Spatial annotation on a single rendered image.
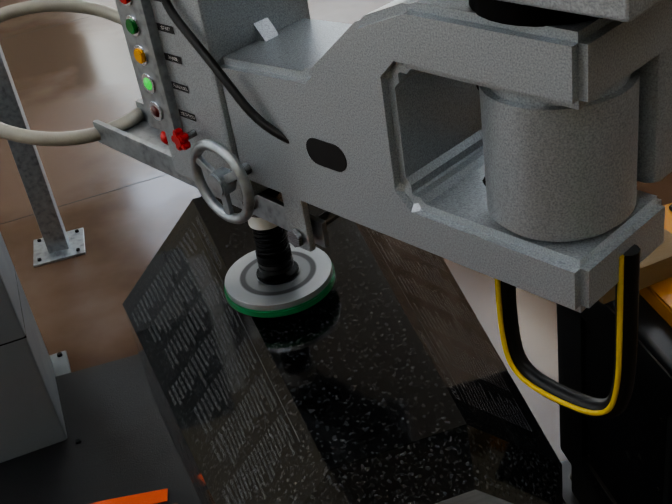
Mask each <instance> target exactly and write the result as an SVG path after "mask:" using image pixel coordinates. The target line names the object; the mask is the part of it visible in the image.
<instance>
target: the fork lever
mask: <svg viewBox="0 0 672 504"><path fill-rule="evenodd" d="M135 102H136V105H137V107H138V108H139V109H140V110H141V111H142V113H143V115H144V120H143V121H141V122H140V123H138V124H137V125H135V126H133V127H132V128H130V129H128V130H126V131H122V130H120V129H118V128H115V127H113V126H111V125H109V124H106V123H104V122H102V121H99V120H94V121H93V125H94V128H96V129H97V130H98V132H99V134H100V136H101V140H100V141H98V142H100V143H102V144H104V145H106V146H108V147H110V148H112V149H115V150H117V151H119V152H121V153H123V154H125V155H127V156H129V157H132V158H134V159H136V160H138V161H140V162H142V163H144V164H147V165H149V166H151V167H153V168H155V169H157V170H159V171H162V172H164V173H166V174H168V175H170V176H172V177H174V178H176V179H179V180H181V181H183V182H185V183H187V184H189V185H191V186H194V187H196V188H197V186H196V184H195V182H194V181H192V180H189V179H187V178H185V177H182V176H180V175H179V174H178V173H177V172H176V170H175V167H174V163H173V160H172V156H171V152H170V148H169V145H167V144H164V143H163V142H162V141H161V138H160V134H161V132H162V130H159V129H157V128H154V127H151V126H150V125H149V122H148V118H147V115H146V111H145V107H144V104H143V100H141V99H138V100H136V101H135ZM230 198H231V202H232V205H234V206H236V207H238V208H241V209H243V201H239V200H236V199H234V198H232V197H230ZM254 198H255V207H254V212H253V215H255V216H258V217H260V218H262V219H264V220H266V221H268V222H270V223H273V224H275V225H277V226H279V227H281V228H283V229H285V230H287V231H288V232H287V236H288V241H289V242H290V243H291V244H292V245H293V246H294V247H295V248H296V247H300V246H302V245H303V237H302V235H301V234H300V232H298V231H297V230H296V229H292V230H290V231H289V228H288V223H287V218H286V214H285V209H284V204H283V201H280V200H278V199H276V198H274V197H271V196H269V195H267V194H264V193H262V192H261V193H259V194H258V195H256V196H254ZM309 215H310V221H311V226H312V231H313V237H314V242H315V244H317V245H320V246H322V247H324V248H326V247H327V246H329V238H328V231H327V225H329V224H330V223H332V222H333V221H335V220H336V219H338V218H339V217H340V216H338V215H336V214H333V213H331V212H328V211H325V212H323V213H322V214H320V215H319V216H317V217H316V216H314V215H312V214H310V213H309Z"/></svg>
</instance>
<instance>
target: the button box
mask: <svg viewBox="0 0 672 504"><path fill-rule="evenodd" d="M115 2H116V6H117V10H118V13H119V17H120V21H121V24H122V28H123V31H124V35H125V39H126V42H127V46H128V49H129V53H130V57H131V60H132V64H133V68H134V71H135V75H136V78H137V82H138V86H139V89H140V93H141V96H142V100H143V104H144V107H145V111H146V115H147V118H148V122H149V125H150V126H151V127H154V128H157V129H159V130H162V131H164V132H167V133H170V134H172V135H173V130H175V129H177V128H181V129H182V131H183V128H182V124H181V120H180V116H179V112H178V108H177V105H176V101H175V97H174V93H173V89H172V85H171V81H170V77H169V73H168V69H167V66H166V62H165V58H164V54H163V50H162V46H161V42H160V38H159V34H158V30H157V27H156V23H155V19H154V15H153V11H152V7H151V3H150V0H132V4H131V6H126V5H124V4H123V3H122V2H121V1H120V0H115ZM128 15H131V16H133V17H134V18H135V19H136V20H137V22H138V24H139V27H140V35H139V36H137V37H136V36H134V35H132V34H131V33H130V32H129V31H128V30H127V28H126V17H127V16H128ZM135 45H140V46H141V47H142V48H143V49H144V50H145V52H146V54H147V57H148V63H147V65H145V66H144V65H142V64H140V63H139V62H137V60H136V59H135V57H134V46H135ZM144 73H146V74H148V75H149V76H150V77H151V78H152V79H153V81H154V83H155V88H156V90H155V93H153V94H151V93H149V92H148V91H147V90H146V89H145V87H144V86H143V83H142V75H143V74H144ZM151 101H154V102H156V103H157V104H158V105H159V106H160V108H161V110H162V113H163V118H162V120H161V121H158V120H156V119H155V118H154V117H153V115H152V114H151V112H150V109H149V103H150V102H151Z"/></svg>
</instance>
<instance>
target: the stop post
mask: <svg viewBox="0 0 672 504"><path fill-rule="evenodd" d="M0 122H2V123H4V124H7V125H11V126H14V127H18V128H22V129H28V130H30V127H29V124H28V122H27V119H26V116H25V113H24V110H23V107H22V105H21V102H20V99H19V96H18V93H17V90H16V87H15V85H14V82H13V79H12V76H11V73H10V70H9V68H8V65H7V62H6V59H5V56H4V53H3V50H2V48H1V45H0ZM7 141H8V144H9V147H10V149H11V152H12V155H13V158H14V160H15V163H16V166H17V168H18V171H19V174H20V177H21V179H22V182H23V185H24V188H25V190H26V193H27V196H28V198H29V201H30V204H31V207H32V209H33V212H34V215H35V217H36V220H37V223H38V226H39V228H40V231H41V234H42V236H43V238H39V239H36V240H34V242H33V266H34V267H38V266H41V265H45V264H49V263H53V262H57V261H61V260H65V259H68V258H72V257H76V256H80V255H84V254H86V252H85V240H84V229H83V228H79V229H75V230H71V231H67V232H66V230H65V227H64V224H63V221H62V218H61V216H60V213H59V210H58V207H57V204H56V201H55V199H54V196H53V193H52V190H51V187H50V184H49V181H48V179H47V176H46V173H45V170H44V167H43V164H42V161H41V159H40V156H39V153H38V150H37V147H36V145H30V144H24V143H19V142H14V141H10V140H7Z"/></svg>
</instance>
